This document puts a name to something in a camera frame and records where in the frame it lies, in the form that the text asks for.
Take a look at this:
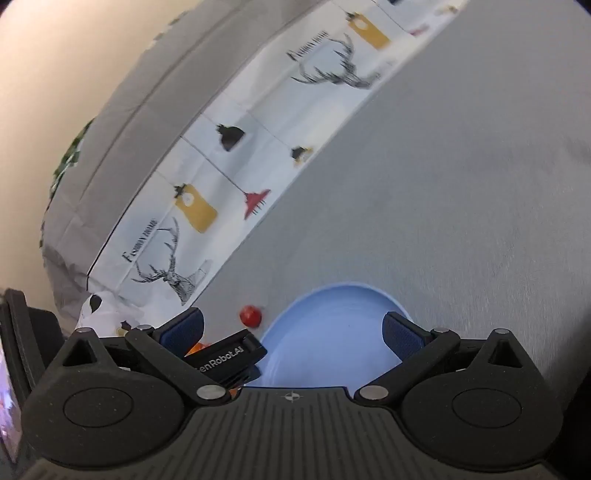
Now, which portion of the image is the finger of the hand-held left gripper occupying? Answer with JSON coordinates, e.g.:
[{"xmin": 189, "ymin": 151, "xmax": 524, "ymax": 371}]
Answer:
[{"xmin": 185, "ymin": 332, "xmax": 269, "ymax": 387}]

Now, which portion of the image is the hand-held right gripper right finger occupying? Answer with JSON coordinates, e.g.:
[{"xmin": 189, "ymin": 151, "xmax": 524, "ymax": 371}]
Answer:
[{"xmin": 353, "ymin": 311, "xmax": 532, "ymax": 407}]

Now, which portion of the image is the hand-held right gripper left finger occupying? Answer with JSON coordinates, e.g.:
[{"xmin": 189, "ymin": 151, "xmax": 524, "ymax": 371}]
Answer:
[{"xmin": 60, "ymin": 308, "xmax": 230, "ymax": 408}]

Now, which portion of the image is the light blue plate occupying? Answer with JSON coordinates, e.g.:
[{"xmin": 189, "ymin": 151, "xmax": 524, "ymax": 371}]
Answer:
[{"xmin": 242, "ymin": 281, "xmax": 416, "ymax": 388}]

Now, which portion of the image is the small red fruit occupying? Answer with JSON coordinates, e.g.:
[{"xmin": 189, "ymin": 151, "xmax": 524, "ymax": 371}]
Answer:
[{"xmin": 239, "ymin": 305, "xmax": 264, "ymax": 328}]

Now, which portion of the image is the grey sofa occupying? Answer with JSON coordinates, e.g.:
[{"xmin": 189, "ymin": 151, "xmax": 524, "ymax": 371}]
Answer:
[{"xmin": 41, "ymin": 0, "xmax": 591, "ymax": 416}]

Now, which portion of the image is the green leaf print cloth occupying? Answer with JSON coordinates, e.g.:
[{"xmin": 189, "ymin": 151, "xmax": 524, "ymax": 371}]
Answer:
[{"xmin": 48, "ymin": 117, "xmax": 95, "ymax": 204}]

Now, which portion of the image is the deer print white cushion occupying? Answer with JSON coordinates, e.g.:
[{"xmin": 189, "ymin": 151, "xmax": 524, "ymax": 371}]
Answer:
[{"xmin": 76, "ymin": 0, "xmax": 472, "ymax": 335}]

